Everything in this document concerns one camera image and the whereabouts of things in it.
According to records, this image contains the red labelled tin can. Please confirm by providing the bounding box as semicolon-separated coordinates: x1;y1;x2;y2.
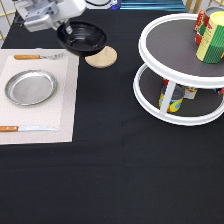
194;7;224;45

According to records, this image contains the black bowl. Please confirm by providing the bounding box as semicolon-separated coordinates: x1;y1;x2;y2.
57;21;107;57

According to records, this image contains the silver metal plate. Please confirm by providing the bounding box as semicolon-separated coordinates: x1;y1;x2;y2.
5;70;57;106

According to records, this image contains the fork with wooden handle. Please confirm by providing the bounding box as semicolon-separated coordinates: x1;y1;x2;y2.
14;53;64;60

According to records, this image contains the beige placemat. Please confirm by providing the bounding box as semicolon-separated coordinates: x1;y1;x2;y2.
0;49;79;145

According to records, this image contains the red box lower tier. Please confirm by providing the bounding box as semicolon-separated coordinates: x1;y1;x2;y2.
213;87;224;95

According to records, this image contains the yellow green cylindrical container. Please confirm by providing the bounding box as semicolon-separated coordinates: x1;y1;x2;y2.
196;11;224;64

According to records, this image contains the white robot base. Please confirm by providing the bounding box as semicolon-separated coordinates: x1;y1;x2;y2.
85;0;121;10

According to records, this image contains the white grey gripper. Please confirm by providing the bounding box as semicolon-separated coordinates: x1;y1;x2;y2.
14;0;86;34

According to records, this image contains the white two-tier lazy Susan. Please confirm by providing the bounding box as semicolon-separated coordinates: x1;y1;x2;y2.
133;13;224;126

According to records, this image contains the knife with wooden handle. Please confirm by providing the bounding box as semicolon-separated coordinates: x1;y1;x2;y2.
0;126;57;132

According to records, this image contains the round wooden coaster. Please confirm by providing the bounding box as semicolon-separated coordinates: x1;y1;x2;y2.
85;46;117;68

